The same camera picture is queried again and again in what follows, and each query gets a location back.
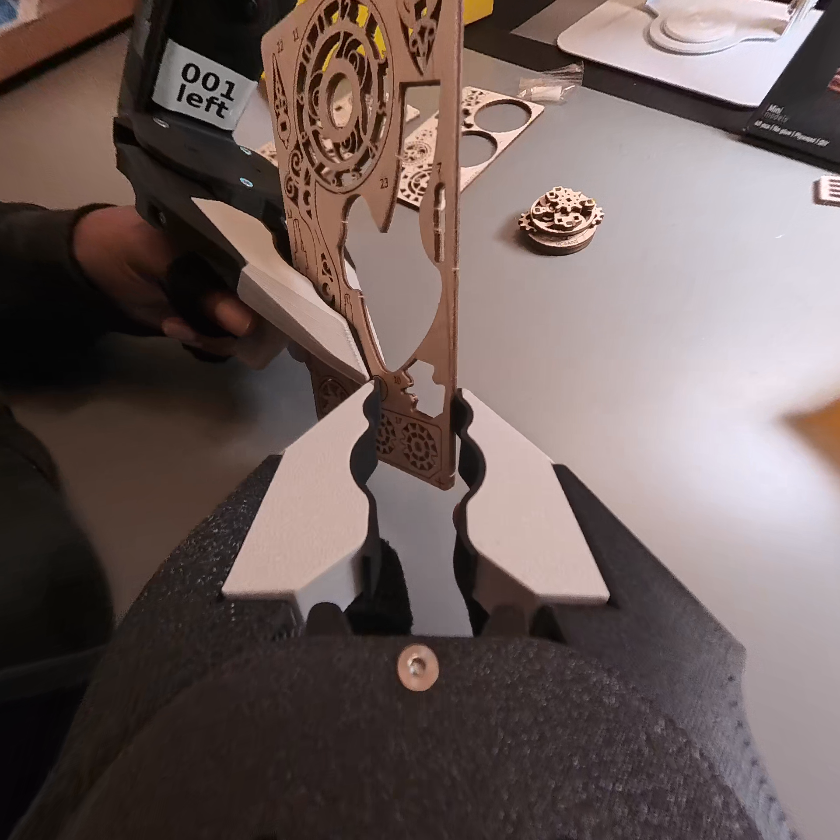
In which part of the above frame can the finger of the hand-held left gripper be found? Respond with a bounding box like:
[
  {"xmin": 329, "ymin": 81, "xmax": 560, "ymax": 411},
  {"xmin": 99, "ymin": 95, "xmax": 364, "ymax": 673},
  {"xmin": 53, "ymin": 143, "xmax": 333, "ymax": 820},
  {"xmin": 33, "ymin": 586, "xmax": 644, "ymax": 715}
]
[{"xmin": 192, "ymin": 197, "xmax": 370, "ymax": 387}]

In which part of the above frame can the black desk mat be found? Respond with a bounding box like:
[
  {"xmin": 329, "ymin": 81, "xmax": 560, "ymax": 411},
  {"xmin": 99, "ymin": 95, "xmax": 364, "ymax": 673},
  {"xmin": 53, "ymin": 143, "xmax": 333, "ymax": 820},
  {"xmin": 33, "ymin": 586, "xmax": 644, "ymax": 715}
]
[{"xmin": 462, "ymin": 0, "xmax": 756, "ymax": 132}]

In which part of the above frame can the two-hole wooden puzzle sheet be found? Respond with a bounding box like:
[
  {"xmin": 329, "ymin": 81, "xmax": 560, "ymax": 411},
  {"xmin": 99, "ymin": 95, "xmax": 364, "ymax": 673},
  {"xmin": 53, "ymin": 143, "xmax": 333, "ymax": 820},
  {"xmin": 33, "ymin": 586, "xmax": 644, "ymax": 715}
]
[{"xmin": 459, "ymin": 85, "xmax": 546, "ymax": 193}]

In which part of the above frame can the white document stand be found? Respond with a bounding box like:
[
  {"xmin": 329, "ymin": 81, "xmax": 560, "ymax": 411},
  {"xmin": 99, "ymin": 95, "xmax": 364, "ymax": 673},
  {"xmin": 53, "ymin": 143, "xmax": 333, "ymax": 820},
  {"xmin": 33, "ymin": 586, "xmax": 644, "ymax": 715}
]
[{"xmin": 556, "ymin": 0, "xmax": 826, "ymax": 109}]

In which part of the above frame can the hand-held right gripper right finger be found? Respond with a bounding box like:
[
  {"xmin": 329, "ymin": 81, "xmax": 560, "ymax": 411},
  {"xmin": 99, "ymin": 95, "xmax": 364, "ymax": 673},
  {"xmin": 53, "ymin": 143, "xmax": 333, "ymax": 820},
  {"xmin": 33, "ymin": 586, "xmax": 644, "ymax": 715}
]
[{"xmin": 453, "ymin": 387, "xmax": 613, "ymax": 634}]

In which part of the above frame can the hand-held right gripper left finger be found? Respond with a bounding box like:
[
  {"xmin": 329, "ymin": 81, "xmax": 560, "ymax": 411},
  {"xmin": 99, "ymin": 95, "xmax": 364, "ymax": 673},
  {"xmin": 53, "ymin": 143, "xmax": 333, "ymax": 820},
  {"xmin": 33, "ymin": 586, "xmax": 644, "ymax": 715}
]
[{"xmin": 220, "ymin": 381, "xmax": 385, "ymax": 618}]

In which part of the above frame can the ring-pattern wooden puzzle sheet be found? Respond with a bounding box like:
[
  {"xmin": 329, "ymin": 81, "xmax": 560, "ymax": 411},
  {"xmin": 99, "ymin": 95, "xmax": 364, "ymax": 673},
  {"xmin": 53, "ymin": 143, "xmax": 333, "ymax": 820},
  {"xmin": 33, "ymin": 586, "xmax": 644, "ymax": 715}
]
[{"xmin": 261, "ymin": 0, "xmax": 468, "ymax": 492}]

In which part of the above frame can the wood-edged desk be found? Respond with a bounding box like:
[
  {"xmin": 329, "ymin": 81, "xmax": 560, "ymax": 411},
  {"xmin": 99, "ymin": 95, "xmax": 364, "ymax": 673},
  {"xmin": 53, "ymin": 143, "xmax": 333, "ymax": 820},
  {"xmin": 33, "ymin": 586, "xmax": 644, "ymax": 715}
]
[{"xmin": 0, "ymin": 0, "xmax": 139, "ymax": 86}]

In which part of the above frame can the person's left hand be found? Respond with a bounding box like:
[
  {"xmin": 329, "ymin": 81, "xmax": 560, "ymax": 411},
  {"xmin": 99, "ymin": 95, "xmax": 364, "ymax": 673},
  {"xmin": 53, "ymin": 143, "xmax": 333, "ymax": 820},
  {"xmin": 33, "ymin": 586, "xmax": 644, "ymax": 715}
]
[{"xmin": 69, "ymin": 203, "xmax": 255, "ymax": 362}]

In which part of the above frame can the black puzzle box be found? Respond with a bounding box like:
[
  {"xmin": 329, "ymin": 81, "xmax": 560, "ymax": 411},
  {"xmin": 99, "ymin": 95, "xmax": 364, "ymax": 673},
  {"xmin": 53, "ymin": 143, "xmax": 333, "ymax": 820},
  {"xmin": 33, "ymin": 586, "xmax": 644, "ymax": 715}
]
[{"xmin": 742, "ymin": 3, "xmax": 840, "ymax": 166}]

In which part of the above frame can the person's left forearm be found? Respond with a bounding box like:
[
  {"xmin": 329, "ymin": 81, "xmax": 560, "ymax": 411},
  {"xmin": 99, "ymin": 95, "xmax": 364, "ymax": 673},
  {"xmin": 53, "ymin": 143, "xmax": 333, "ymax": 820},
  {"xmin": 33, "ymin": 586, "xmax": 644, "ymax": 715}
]
[{"xmin": 0, "ymin": 200, "xmax": 99, "ymax": 388}]

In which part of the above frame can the round wooden gear model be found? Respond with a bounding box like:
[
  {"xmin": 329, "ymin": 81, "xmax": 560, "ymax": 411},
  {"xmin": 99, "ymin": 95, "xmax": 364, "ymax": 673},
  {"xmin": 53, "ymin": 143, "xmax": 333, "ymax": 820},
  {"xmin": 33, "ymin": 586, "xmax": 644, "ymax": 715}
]
[{"xmin": 515, "ymin": 185, "xmax": 605, "ymax": 257}]

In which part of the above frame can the clear plastic bag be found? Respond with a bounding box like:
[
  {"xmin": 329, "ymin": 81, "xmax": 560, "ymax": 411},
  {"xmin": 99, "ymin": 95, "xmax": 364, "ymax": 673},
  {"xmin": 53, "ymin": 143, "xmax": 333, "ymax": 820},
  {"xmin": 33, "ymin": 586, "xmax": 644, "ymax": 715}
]
[{"xmin": 518, "ymin": 62, "xmax": 585, "ymax": 106}]

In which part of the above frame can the grey desk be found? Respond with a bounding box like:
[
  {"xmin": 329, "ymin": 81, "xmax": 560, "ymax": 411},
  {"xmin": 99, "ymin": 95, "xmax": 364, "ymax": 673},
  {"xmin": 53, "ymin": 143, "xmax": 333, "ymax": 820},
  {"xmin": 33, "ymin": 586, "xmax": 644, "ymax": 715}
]
[{"xmin": 0, "ymin": 33, "xmax": 840, "ymax": 657}]

